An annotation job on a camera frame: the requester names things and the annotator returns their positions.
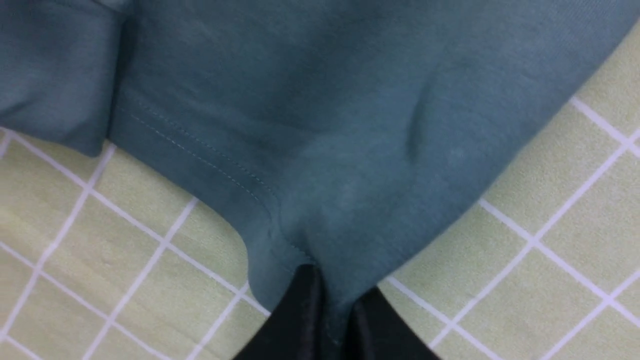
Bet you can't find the green checkered tablecloth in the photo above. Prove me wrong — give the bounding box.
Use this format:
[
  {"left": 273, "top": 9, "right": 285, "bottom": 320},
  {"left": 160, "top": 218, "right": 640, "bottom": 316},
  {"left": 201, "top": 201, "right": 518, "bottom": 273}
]
[{"left": 1, "top": 26, "right": 640, "bottom": 360}]

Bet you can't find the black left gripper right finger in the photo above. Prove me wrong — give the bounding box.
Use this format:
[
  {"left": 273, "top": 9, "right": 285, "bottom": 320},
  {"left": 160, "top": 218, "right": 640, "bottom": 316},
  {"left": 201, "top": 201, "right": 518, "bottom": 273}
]
[{"left": 347, "top": 287, "right": 439, "bottom": 360}]

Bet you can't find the green long sleeve shirt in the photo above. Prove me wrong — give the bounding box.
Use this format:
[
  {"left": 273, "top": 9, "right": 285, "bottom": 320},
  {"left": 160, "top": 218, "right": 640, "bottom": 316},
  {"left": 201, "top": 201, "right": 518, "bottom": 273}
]
[{"left": 0, "top": 0, "right": 639, "bottom": 342}]

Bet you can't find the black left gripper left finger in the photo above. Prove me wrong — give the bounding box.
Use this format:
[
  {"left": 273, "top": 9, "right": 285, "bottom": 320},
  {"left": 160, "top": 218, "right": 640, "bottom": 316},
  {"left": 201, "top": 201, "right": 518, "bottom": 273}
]
[{"left": 234, "top": 264, "right": 325, "bottom": 360}]

